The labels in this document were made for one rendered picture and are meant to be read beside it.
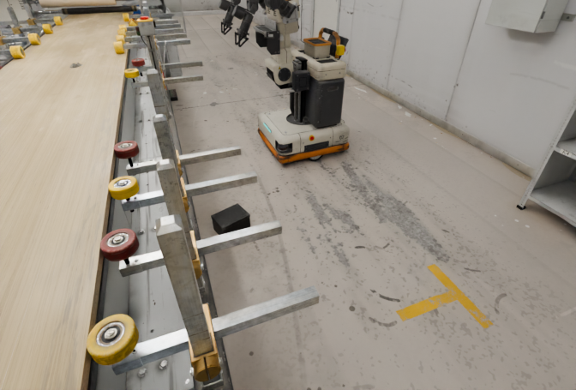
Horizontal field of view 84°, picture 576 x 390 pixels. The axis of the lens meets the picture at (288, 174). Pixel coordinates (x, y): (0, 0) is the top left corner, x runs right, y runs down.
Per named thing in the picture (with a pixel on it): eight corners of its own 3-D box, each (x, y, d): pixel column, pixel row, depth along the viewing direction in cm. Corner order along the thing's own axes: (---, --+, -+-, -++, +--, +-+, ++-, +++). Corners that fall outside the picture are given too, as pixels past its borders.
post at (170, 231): (219, 370, 73) (179, 209, 47) (222, 386, 71) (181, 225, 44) (203, 376, 72) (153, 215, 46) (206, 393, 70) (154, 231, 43)
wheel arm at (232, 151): (239, 153, 137) (238, 144, 134) (241, 156, 134) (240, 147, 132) (129, 173, 124) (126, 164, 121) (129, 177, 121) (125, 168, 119)
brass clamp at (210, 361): (213, 315, 74) (210, 302, 71) (225, 374, 63) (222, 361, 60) (185, 324, 72) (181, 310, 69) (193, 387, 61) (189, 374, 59)
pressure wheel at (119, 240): (119, 288, 79) (105, 255, 72) (109, 268, 84) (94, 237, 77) (152, 270, 83) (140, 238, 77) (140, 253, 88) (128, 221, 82)
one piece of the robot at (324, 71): (314, 114, 322) (318, 23, 275) (341, 137, 280) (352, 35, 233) (283, 119, 311) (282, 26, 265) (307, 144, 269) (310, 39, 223)
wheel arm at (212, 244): (279, 228, 98) (278, 218, 95) (282, 236, 95) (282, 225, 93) (123, 269, 85) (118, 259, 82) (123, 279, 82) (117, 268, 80)
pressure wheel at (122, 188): (117, 221, 99) (105, 191, 92) (120, 205, 105) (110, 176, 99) (144, 216, 100) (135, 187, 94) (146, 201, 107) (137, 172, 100)
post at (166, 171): (205, 294, 95) (172, 156, 69) (207, 304, 93) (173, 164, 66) (193, 298, 94) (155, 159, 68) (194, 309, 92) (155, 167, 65)
